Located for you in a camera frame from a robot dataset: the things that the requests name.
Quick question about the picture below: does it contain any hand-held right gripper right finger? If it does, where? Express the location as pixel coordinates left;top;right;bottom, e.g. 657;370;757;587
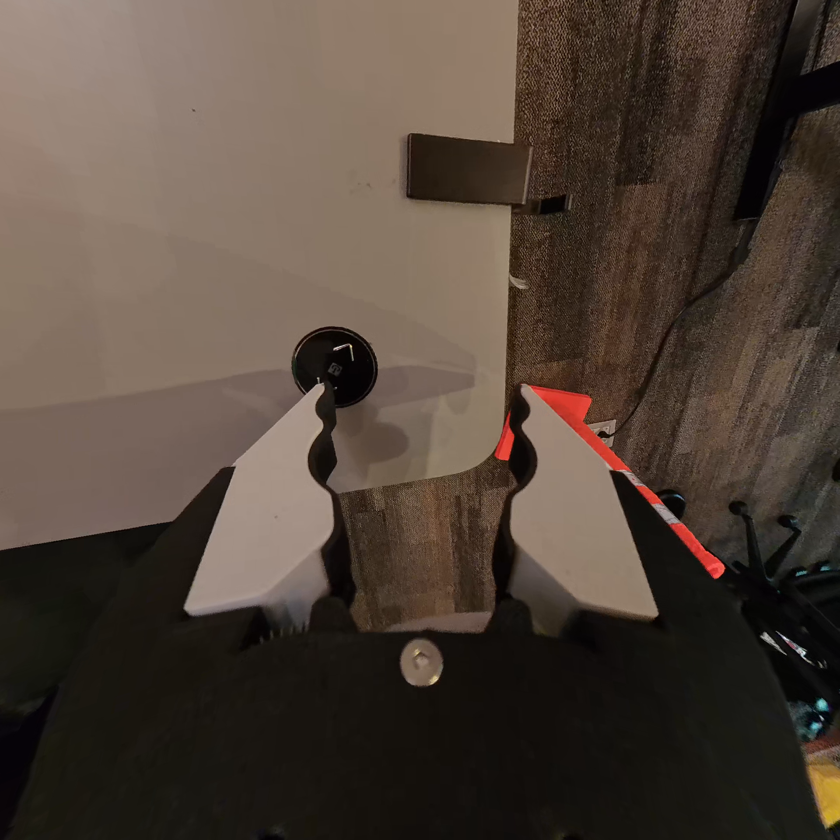
492;384;659;634

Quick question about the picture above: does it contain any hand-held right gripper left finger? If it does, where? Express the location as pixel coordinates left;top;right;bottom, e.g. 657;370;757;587
184;382;358;634

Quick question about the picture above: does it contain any red-orange bag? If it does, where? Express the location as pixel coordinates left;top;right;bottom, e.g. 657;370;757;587
493;385;726;580

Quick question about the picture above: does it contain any black desk cable grommet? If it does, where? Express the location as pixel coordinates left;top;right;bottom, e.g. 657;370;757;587
292;326;379;409

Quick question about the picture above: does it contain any dark desk clamp bracket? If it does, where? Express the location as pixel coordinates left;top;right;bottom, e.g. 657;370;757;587
406;133;573;217

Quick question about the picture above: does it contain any black table frame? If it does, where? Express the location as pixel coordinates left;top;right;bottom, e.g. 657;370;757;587
731;0;840;221

